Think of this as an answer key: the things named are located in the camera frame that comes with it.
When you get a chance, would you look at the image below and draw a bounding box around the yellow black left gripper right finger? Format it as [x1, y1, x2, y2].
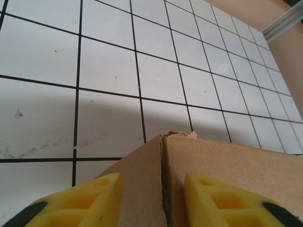
[184, 173, 303, 227]

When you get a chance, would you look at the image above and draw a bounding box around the aluminium corner post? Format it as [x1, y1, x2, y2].
[261, 4, 303, 44]

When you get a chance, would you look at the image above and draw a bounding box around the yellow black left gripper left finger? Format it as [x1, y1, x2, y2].
[0, 172, 124, 227]

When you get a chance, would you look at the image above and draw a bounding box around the brown cardboard paper box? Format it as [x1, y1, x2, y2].
[93, 130, 303, 227]

